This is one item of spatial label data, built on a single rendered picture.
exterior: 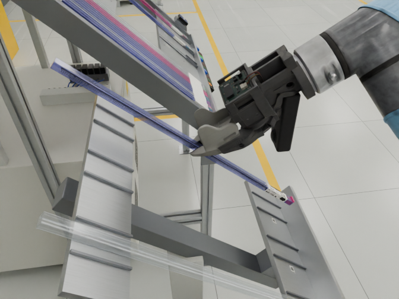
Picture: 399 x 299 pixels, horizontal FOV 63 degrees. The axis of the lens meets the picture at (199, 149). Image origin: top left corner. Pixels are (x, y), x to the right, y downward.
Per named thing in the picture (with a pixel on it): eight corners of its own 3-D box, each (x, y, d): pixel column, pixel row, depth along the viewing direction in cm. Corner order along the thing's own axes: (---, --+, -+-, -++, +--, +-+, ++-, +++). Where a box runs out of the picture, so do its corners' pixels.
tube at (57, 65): (287, 200, 69) (291, 197, 68) (289, 205, 68) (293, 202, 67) (51, 63, 43) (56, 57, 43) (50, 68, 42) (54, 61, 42)
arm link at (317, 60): (328, 64, 52) (352, 91, 46) (301, 80, 54) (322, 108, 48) (311, 26, 48) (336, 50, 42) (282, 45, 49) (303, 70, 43)
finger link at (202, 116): (173, 119, 55) (219, 91, 52) (192, 140, 59) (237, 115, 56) (173, 131, 53) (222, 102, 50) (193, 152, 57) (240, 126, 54)
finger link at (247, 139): (212, 135, 53) (258, 105, 51) (218, 142, 54) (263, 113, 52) (219, 153, 50) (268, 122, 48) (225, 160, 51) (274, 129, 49)
